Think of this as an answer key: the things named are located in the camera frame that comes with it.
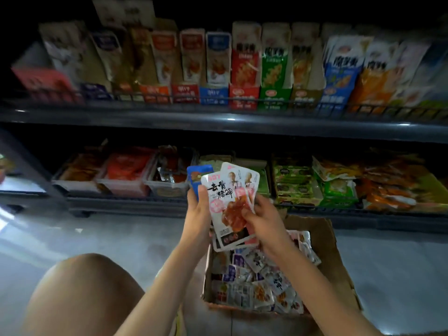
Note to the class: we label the person's left hand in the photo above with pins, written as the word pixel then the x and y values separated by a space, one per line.
pixel 196 227

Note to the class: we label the person's right hand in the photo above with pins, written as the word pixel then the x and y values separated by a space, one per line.
pixel 269 231

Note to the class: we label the handful of red white packets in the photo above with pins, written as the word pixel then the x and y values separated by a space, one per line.
pixel 231 206

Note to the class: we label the handful of blue snack packets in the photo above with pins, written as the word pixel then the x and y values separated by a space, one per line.
pixel 196 175

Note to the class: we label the brown cardboard box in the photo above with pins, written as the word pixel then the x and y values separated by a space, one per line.
pixel 329 255

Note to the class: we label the grey metal store shelf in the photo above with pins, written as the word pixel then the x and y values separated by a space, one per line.
pixel 210 122

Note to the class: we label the pink white display carton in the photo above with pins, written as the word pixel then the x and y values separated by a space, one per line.
pixel 42 80

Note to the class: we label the person's left forearm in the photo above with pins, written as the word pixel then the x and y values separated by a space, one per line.
pixel 171 290

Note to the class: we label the person's right forearm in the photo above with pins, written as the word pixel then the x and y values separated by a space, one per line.
pixel 322 297

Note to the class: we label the person's left shoe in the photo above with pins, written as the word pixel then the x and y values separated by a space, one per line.
pixel 178 324

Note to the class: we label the person's left leg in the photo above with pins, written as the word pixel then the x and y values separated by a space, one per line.
pixel 77 297

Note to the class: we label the clear plastic tray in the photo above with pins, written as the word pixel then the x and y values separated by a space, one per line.
pixel 73 186
pixel 122 189
pixel 164 191

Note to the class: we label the green orange display carton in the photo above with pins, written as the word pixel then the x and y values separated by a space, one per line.
pixel 262 178

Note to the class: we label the green snack packets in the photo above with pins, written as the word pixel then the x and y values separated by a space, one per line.
pixel 339 189

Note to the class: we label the pile of red snack packets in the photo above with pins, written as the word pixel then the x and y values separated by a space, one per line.
pixel 126 164

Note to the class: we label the pile of orange yellow packets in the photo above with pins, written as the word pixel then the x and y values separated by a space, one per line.
pixel 385 182

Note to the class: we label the dark orange snack packs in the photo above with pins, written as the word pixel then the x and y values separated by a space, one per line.
pixel 80 168

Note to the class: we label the lime green display tray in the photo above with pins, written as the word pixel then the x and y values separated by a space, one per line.
pixel 427 192

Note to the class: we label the row of snack display cartons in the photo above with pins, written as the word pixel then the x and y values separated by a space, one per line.
pixel 273 66

